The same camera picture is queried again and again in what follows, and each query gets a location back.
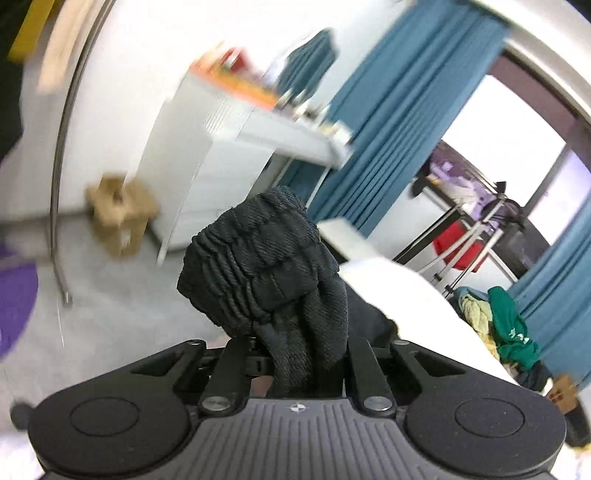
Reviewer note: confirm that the teal hanging garment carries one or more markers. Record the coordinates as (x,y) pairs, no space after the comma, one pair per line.
(309,60)

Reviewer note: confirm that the curved metal pole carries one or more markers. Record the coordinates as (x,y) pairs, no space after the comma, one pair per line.
(62,138)

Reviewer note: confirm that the small cardboard box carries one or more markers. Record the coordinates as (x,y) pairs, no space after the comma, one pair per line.
(564,392)

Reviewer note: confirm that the white table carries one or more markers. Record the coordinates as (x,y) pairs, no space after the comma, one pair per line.
(415,300)

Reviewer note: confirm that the purple cloth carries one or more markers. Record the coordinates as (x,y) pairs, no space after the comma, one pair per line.
(455,170)

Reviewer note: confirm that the purple floor mat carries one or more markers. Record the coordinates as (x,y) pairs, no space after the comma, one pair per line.
(16,304)

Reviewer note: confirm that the black knit garment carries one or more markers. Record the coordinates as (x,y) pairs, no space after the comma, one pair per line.
(263,272)

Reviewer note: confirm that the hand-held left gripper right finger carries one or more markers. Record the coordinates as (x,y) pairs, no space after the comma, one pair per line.
(365,367)

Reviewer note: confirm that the metal drying rack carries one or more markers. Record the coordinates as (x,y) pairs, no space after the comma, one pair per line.
(480,230)

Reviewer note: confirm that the white drawer cabinet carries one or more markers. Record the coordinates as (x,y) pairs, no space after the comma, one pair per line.
(207,152)

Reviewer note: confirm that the red cloth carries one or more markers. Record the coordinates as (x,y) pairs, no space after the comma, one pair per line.
(461,247)

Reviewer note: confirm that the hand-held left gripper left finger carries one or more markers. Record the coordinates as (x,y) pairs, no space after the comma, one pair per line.
(234,367)

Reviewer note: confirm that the yellow garment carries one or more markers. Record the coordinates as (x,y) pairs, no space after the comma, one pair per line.
(478,314)

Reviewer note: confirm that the green garment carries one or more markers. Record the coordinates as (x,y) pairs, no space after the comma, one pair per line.
(508,327)

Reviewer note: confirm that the orange tray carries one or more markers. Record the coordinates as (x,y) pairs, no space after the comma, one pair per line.
(240,85)

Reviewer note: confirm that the blue curtain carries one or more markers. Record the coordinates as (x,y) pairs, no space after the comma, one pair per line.
(397,115)
(558,277)

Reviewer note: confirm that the yellow board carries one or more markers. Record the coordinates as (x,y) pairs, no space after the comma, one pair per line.
(30,32)

